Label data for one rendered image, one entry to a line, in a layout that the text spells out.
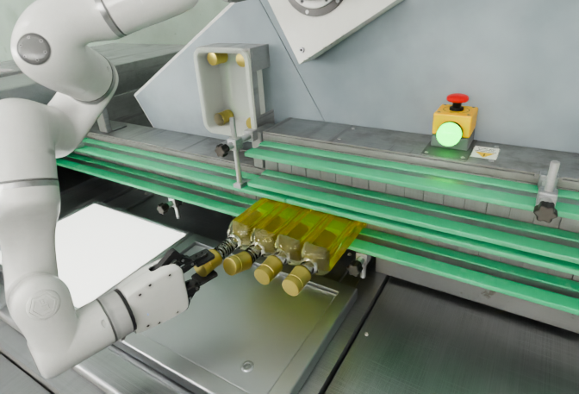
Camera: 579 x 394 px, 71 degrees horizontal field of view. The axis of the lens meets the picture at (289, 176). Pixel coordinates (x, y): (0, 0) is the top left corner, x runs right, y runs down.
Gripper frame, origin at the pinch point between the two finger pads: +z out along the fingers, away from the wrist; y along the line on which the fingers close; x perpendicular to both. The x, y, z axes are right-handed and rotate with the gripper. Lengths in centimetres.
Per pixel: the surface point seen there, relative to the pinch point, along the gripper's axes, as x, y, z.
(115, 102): 103, 7, 27
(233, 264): -5.9, 2.2, 2.9
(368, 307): -19.8, -14.5, 25.4
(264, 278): -11.1, 0.3, 5.5
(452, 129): -25, 21, 41
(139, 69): 107, 17, 41
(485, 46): -24, 35, 52
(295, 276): -16.3, 2.1, 8.4
